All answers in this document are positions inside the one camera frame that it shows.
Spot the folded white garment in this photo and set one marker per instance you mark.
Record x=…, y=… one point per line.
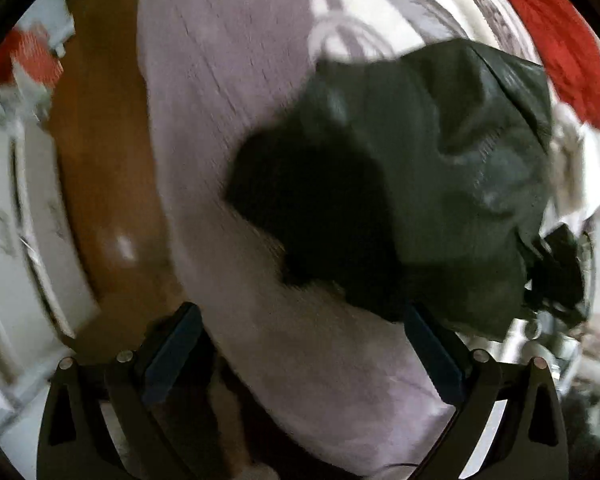
x=574, y=172

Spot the red duvet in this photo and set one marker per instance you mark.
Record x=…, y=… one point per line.
x=568, y=51

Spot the white drawer unit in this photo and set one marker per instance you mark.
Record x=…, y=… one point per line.
x=44, y=296

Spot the white plastic bag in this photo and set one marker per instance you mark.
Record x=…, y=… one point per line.
x=51, y=19

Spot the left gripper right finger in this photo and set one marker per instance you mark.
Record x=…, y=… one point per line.
x=530, y=442

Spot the black leather jacket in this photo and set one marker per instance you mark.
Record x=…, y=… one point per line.
x=416, y=183

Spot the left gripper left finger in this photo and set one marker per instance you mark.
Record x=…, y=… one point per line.
x=74, y=441

